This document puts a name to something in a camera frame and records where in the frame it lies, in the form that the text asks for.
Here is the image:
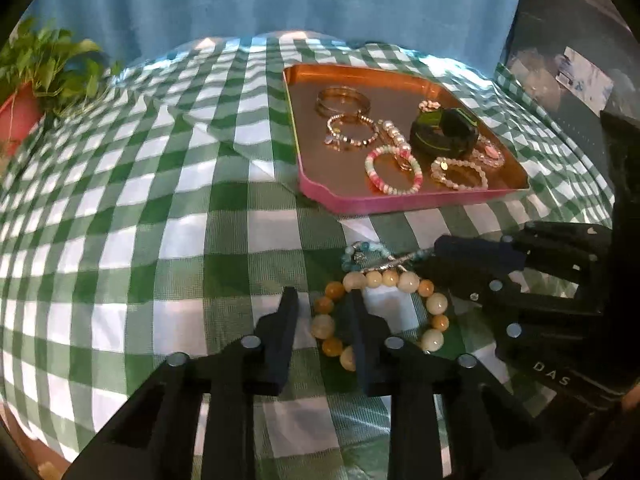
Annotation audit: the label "pale pink bead bracelet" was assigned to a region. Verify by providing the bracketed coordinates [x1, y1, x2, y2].
[429, 155, 490, 192]

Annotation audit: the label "teal bead silver bracelet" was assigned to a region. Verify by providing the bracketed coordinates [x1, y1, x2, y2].
[340, 239, 436, 273]

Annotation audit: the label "white pearl bracelet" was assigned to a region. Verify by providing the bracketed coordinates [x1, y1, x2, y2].
[376, 118, 414, 172]

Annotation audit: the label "green black bangle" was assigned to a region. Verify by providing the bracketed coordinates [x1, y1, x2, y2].
[409, 107, 478, 158]

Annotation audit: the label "pink green white bead bracelet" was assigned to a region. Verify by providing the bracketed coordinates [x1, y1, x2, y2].
[363, 144, 426, 198]

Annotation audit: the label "large cream orange bead bracelet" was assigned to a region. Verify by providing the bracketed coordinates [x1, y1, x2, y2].
[308, 268, 452, 373]

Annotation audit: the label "gold bangles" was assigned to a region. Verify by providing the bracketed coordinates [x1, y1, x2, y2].
[314, 86, 371, 117]

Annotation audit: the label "pink orange metal tray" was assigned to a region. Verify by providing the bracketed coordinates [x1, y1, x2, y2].
[283, 64, 529, 214]

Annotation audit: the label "dark transparent storage box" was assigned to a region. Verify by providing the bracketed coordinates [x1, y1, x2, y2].
[504, 0, 639, 148]

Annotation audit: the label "green white checkered tablecloth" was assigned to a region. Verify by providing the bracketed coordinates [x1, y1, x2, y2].
[1, 38, 613, 479]

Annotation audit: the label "blue curtain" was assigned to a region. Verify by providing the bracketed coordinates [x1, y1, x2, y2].
[28, 0, 518, 74]

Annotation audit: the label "red plant pot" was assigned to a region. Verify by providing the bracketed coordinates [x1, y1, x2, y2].
[0, 82, 42, 157]

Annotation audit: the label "green potted plant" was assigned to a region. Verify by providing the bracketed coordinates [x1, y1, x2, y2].
[1, 16, 124, 119]

